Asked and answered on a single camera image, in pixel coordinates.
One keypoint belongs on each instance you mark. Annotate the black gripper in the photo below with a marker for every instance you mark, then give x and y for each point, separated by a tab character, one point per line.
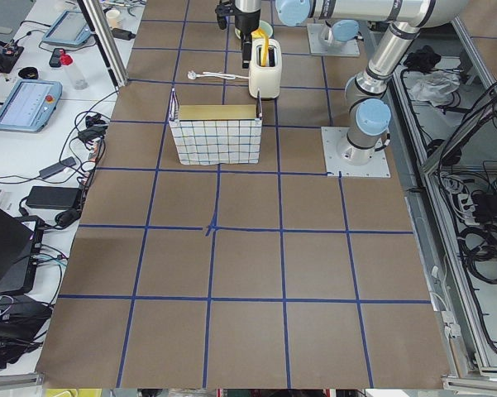
247	22

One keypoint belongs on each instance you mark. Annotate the white toaster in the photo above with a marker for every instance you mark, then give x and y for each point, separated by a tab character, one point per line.
264	81

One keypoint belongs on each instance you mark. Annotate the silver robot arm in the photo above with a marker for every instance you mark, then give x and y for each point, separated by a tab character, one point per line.
369	116

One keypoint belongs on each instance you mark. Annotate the toast slice in toaster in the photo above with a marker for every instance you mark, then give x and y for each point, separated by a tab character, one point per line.
264	51

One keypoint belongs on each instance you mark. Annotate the light green plate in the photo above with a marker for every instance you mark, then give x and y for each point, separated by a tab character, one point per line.
264	29

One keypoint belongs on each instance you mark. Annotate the white paper cup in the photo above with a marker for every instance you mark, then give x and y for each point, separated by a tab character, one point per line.
114	18

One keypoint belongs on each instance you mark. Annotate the far blue teach pendant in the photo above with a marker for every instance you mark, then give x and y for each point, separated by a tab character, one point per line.
70	29

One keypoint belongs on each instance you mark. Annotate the blue teach pendant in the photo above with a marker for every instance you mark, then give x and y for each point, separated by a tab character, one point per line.
29	105
70	29

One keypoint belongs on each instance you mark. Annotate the clear bottle red cap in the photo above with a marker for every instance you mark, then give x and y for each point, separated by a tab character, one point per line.
73	72

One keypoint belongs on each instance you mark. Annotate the black phone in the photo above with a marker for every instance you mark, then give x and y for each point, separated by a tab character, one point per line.
54	61

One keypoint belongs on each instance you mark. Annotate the crumpled white cloth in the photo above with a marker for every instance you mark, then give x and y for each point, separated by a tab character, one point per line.
436	88

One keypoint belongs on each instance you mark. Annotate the near blue teach pendant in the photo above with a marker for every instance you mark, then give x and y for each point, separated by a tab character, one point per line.
29	105

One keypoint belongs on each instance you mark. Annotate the large black power brick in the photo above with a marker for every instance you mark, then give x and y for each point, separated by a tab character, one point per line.
46	197

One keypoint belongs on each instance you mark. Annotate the black laptop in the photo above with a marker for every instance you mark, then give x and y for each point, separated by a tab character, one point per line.
20	243

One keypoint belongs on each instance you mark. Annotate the wire shelf with wooden boards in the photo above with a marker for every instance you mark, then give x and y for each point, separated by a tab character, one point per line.
216	134

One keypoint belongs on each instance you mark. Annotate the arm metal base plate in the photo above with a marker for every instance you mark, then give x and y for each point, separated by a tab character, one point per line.
337	39
342	159

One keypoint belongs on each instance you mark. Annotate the aluminium frame post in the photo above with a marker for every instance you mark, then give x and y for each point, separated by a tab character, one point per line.
98	25

